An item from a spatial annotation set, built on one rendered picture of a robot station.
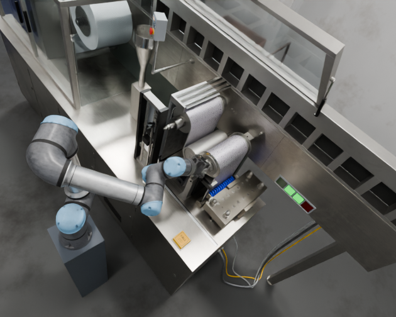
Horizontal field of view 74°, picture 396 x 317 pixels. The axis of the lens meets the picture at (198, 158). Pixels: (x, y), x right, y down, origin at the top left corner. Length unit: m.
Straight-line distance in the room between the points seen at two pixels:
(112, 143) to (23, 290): 1.25
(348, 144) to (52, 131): 1.15
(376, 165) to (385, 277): 2.29
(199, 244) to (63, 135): 0.90
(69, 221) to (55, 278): 1.15
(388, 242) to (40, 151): 1.44
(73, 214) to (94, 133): 0.70
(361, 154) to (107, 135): 1.42
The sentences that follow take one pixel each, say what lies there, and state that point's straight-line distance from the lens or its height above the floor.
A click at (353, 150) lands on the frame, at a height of 1.61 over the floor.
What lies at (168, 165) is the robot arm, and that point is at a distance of 1.01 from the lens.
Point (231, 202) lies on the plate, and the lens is 1.52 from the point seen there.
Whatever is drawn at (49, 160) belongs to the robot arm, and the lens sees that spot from 0.95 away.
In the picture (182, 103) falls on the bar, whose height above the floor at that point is 1.46.
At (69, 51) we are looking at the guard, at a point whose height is 1.33.
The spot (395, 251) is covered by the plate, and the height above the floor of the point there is 1.35.
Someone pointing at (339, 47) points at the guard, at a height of 2.02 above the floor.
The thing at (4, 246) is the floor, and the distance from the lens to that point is 2.55.
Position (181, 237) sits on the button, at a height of 0.92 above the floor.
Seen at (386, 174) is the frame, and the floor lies 1.62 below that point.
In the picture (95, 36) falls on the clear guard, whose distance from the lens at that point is 1.76.
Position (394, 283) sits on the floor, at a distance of 3.52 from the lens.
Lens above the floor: 2.28
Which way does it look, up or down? 51 degrees down
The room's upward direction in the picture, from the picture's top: 23 degrees clockwise
